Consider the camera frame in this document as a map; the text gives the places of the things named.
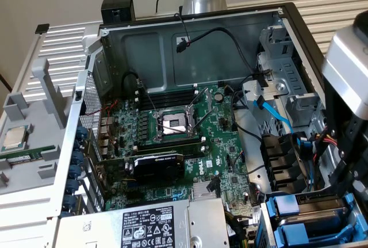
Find grey plastic parts rack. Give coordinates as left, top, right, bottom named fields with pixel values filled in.
left=0, top=58, right=77, bottom=196

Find long black wire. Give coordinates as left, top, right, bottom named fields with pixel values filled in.
left=229, top=85, right=265, bottom=145

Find grey metal disk bay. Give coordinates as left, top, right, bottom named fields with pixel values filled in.
left=260, top=181, right=368, bottom=248

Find thick black wire with plug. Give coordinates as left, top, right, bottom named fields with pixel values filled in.
left=208, top=176, right=221, bottom=200

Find black looped wire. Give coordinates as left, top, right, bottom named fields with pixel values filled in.
left=122, top=71, right=144, bottom=93

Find empty blue disk carrier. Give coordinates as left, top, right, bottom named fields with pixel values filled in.
left=271, top=220, right=368, bottom=248

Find hard disk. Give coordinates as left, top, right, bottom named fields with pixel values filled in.
left=266, top=186, right=357, bottom=231

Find black plastic fan shroud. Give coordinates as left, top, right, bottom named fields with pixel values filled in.
left=260, top=132, right=305, bottom=194

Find yellow black wire bundle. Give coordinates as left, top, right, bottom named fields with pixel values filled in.
left=225, top=210, right=256, bottom=248

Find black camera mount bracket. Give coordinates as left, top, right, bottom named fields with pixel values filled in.
left=352, top=12, right=368, bottom=39

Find green RAM stick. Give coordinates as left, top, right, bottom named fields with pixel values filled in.
left=0, top=144, right=57, bottom=165

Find silver CPU chip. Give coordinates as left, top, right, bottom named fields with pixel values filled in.
left=1, top=125, right=34, bottom=152

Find black RAM slot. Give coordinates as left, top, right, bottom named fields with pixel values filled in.
left=136, top=143, right=206, bottom=157
left=135, top=95, right=199, bottom=108
left=137, top=88, right=199, bottom=99
left=135, top=135, right=206, bottom=148

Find small black bracket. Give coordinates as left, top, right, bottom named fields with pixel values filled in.
left=34, top=23, right=50, bottom=35

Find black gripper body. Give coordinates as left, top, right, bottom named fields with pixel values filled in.
left=324, top=86, right=368, bottom=162

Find black graphics card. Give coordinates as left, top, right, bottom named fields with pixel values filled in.
left=96, top=151, right=186, bottom=187

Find red yellow power wires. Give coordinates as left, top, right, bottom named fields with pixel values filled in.
left=312, top=132, right=339, bottom=157

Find blue wire with blue plug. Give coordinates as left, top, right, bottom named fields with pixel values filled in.
left=292, top=132, right=317, bottom=191

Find black plastic box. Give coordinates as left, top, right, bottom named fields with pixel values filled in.
left=101, top=0, right=136, bottom=25

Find open metal PC case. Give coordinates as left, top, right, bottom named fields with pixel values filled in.
left=47, top=2, right=368, bottom=248

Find silver power supply unit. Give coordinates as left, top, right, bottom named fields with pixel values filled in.
left=56, top=197, right=231, bottom=248

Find small red black wire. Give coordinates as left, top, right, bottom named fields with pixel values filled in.
left=232, top=150, right=245, bottom=174

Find green Dell motherboard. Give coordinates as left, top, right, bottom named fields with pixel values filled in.
left=97, top=85, right=265, bottom=223

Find silver finned heat sink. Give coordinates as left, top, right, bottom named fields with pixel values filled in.
left=191, top=183, right=221, bottom=200

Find grey metal drive cage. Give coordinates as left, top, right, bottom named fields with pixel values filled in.
left=255, top=19, right=327, bottom=128

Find blue flat SATA wire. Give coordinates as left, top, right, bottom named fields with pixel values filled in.
left=254, top=94, right=297, bottom=133

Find metal socket cover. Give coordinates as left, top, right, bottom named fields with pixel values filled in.
left=185, top=86, right=213, bottom=116

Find metal CPU socket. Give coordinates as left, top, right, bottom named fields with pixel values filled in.
left=154, top=105, right=202, bottom=142

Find thin red wire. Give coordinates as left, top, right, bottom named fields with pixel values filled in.
left=86, top=100, right=119, bottom=116

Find thin black purple wire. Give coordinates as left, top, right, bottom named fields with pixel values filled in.
left=175, top=13, right=192, bottom=46

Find thin metal locking lever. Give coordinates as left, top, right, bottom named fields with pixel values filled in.
left=191, top=106, right=213, bottom=133
left=143, top=83, right=158, bottom=115

